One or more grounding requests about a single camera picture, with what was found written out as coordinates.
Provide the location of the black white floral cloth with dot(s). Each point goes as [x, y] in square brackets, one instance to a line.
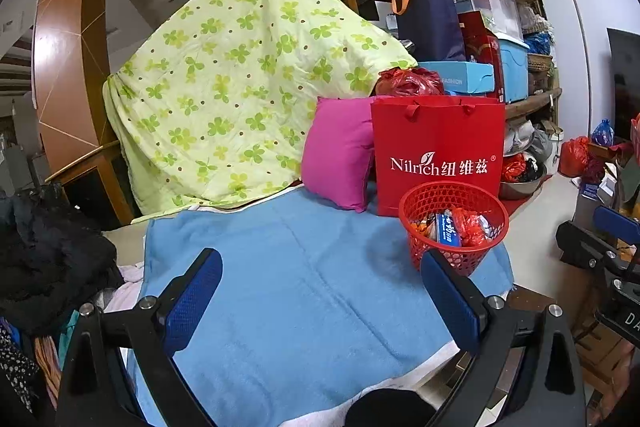
[15, 367]

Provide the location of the orange red plastic bag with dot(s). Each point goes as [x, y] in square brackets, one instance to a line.
[575, 157]

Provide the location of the tied blue plastic bag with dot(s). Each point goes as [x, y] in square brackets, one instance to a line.
[602, 132]

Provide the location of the red mesh plastic basket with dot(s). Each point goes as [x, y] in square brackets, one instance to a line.
[482, 253]

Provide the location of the tall red box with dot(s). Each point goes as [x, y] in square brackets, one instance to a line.
[480, 52]

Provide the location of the grey bag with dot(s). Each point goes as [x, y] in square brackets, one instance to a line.
[537, 144]

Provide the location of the striped fringed scarf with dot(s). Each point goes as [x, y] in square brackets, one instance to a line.
[47, 357]

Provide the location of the clear plastic storage box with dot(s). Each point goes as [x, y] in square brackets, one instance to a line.
[495, 2]

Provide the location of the green clover print quilt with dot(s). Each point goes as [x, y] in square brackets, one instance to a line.
[225, 82]

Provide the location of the small blue carton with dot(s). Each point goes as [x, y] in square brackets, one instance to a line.
[447, 229]

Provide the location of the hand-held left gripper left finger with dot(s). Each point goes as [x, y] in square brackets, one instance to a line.
[192, 302]

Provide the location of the teal cloth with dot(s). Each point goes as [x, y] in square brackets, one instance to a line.
[68, 337]

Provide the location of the blue towel blanket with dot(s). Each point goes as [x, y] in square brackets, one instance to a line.
[300, 297]

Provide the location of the light blue cardboard box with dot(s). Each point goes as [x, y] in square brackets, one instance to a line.
[460, 77]

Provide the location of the red paper shopping bag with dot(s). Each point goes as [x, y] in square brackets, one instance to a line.
[435, 137]

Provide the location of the wooden shelf board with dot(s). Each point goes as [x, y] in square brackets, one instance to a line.
[535, 101]

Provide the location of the knotted red plastic bag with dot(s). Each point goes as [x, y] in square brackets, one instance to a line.
[407, 82]

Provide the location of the steel bowl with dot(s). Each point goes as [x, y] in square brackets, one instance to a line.
[520, 189]

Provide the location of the black jacket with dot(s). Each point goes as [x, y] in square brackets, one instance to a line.
[55, 267]

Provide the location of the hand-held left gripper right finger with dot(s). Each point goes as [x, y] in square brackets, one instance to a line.
[450, 302]

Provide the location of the wooden wardrobe cabinet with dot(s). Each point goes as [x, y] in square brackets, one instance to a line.
[70, 57]

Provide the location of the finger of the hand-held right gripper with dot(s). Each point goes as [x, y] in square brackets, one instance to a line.
[617, 224]
[580, 244]

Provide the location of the wicker basket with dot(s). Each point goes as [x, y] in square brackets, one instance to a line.
[540, 62]

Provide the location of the white tissue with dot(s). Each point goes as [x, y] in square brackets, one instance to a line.
[484, 223]

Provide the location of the pink pillow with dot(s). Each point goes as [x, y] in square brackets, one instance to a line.
[335, 152]

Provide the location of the dark screen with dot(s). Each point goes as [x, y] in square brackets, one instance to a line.
[625, 82]

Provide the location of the light blue plastic bin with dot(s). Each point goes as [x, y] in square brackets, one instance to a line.
[515, 67]

